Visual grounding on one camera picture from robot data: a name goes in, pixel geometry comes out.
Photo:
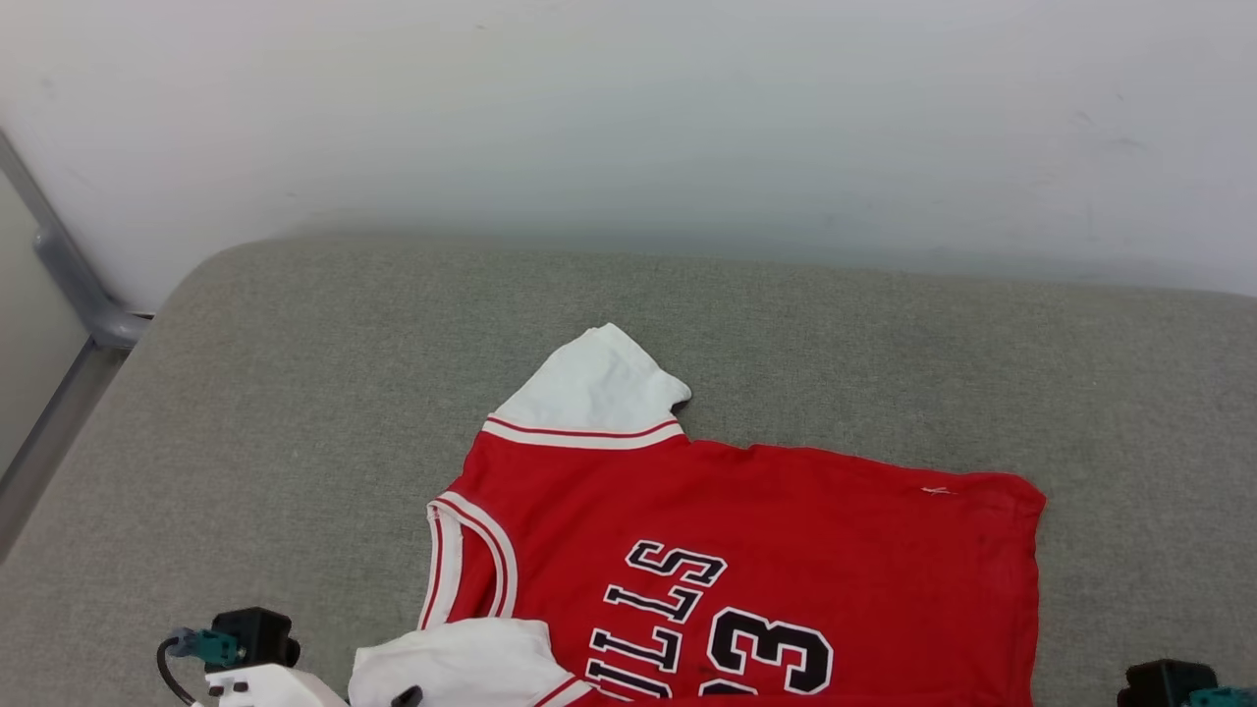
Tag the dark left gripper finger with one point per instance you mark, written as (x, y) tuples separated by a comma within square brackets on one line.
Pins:
[(407, 697)]

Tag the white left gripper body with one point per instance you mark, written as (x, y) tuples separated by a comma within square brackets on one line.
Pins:
[(270, 687)]

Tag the red white basketball jersey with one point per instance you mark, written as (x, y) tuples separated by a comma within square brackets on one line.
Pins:
[(786, 550)]

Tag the grey fabric sofa cushion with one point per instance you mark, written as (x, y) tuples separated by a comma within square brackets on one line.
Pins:
[(864, 353)]

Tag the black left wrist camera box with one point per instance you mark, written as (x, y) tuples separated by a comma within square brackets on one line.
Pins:
[(257, 636)]

